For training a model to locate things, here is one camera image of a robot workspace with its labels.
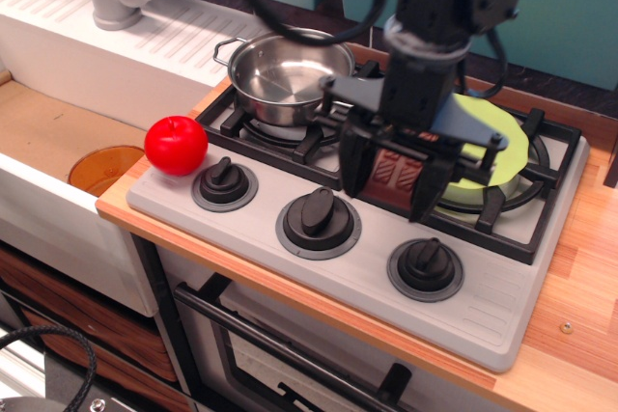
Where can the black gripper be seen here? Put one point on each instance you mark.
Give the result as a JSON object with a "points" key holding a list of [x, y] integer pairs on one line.
{"points": [[397, 112]]}

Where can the brown chocolate bar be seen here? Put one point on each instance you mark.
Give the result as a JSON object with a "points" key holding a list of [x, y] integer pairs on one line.
{"points": [[392, 180]]}

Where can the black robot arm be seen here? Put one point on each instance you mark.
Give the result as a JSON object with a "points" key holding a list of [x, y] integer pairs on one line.
{"points": [[442, 30]]}

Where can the grey toy stove top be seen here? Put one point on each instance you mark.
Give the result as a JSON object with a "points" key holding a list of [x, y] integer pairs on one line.
{"points": [[484, 322]]}

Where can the light green plate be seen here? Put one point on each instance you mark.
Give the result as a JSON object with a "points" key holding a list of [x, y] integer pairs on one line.
{"points": [[507, 161]]}

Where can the black middle stove knob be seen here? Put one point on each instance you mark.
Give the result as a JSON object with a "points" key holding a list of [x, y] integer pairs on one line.
{"points": [[318, 226]]}

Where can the black stove knob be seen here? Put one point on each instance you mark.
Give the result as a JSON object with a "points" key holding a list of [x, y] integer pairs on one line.
{"points": [[425, 270], [224, 186], [318, 226]]}

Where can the black right stove knob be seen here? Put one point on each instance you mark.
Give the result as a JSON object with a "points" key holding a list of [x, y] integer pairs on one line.
{"points": [[425, 270]]}

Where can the stainless steel pot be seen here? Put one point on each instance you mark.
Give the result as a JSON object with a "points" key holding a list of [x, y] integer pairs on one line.
{"points": [[277, 81]]}

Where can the black left stove knob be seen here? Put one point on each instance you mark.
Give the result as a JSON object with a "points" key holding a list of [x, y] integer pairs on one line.
{"points": [[224, 186]]}

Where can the red toy apple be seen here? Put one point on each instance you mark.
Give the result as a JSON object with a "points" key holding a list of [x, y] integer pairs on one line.
{"points": [[176, 145]]}

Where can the black left burner grate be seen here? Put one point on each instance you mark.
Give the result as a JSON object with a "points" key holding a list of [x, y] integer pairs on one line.
{"points": [[307, 151]]}

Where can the black burner grate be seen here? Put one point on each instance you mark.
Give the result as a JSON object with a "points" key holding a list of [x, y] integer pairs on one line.
{"points": [[520, 221], [307, 151]]}

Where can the black right burner grate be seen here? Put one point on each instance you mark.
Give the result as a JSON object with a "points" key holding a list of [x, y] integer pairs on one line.
{"points": [[520, 221]]}

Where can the toy oven door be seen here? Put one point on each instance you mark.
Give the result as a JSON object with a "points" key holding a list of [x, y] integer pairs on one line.
{"points": [[270, 357]]}

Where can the wooden drawer fronts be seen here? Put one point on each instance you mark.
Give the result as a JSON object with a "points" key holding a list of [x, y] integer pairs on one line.
{"points": [[132, 357]]}

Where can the white toy sink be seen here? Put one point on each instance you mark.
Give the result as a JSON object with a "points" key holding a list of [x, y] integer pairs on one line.
{"points": [[69, 88]]}

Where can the black oven door handle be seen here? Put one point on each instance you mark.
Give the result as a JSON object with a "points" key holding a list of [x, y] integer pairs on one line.
{"points": [[205, 302]]}

